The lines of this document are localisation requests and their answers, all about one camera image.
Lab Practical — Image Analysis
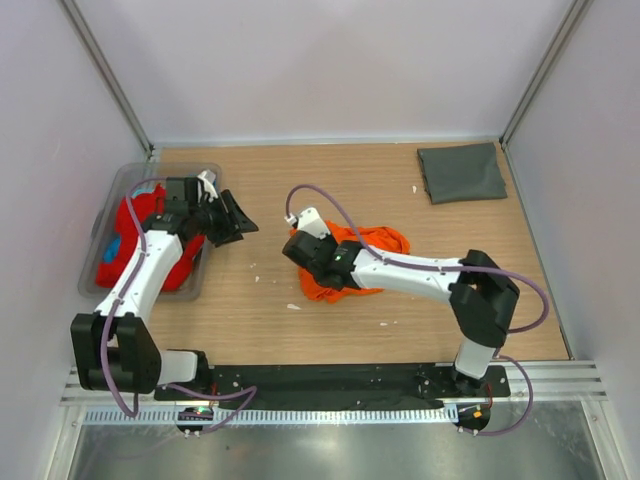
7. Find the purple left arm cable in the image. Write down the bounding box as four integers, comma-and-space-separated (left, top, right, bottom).
99, 175, 259, 434

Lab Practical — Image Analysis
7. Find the aluminium frame post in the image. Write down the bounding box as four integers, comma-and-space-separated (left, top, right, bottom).
58, 0, 155, 161
499, 0, 593, 151

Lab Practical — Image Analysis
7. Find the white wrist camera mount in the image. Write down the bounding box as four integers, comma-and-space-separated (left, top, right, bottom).
197, 169, 218, 202
285, 207, 332, 240

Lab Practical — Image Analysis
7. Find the left aluminium frame post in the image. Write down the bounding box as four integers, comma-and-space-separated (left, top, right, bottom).
58, 0, 155, 161

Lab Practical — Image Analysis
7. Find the red t shirt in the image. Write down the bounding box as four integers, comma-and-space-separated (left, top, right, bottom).
95, 183, 205, 293

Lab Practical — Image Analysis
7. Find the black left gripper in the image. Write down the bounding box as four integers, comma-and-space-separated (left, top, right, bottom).
190, 190, 258, 248

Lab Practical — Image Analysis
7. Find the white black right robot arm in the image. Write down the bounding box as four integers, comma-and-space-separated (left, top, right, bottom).
282, 231, 520, 396

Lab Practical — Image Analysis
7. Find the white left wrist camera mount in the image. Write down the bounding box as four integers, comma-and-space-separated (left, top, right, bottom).
197, 169, 218, 202

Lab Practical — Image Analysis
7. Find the clear plastic bin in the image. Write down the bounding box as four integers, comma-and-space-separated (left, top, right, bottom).
78, 162, 224, 303

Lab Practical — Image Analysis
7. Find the right aluminium frame post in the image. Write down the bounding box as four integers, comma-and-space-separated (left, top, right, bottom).
499, 0, 593, 151

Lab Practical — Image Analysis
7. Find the orange t shirt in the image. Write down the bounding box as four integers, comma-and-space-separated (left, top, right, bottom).
298, 221, 411, 304

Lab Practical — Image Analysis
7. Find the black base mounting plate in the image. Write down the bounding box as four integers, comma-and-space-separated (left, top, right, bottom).
186, 363, 511, 411

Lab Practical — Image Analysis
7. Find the folded grey t shirt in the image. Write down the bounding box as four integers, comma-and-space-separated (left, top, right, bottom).
417, 143, 508, 205

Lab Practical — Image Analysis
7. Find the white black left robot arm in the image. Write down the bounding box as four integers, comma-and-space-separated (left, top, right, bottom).
70, 170, 258, 416

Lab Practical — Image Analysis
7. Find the white slotted cable duct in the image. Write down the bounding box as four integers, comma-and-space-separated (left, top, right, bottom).
83, 404, 458, 427

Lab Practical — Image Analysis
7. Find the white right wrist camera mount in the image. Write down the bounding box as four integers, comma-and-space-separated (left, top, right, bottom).
285, 207, 332, 240

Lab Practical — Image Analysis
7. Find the blue t shirt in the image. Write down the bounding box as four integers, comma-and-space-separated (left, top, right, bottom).
102, 188, 152, 264

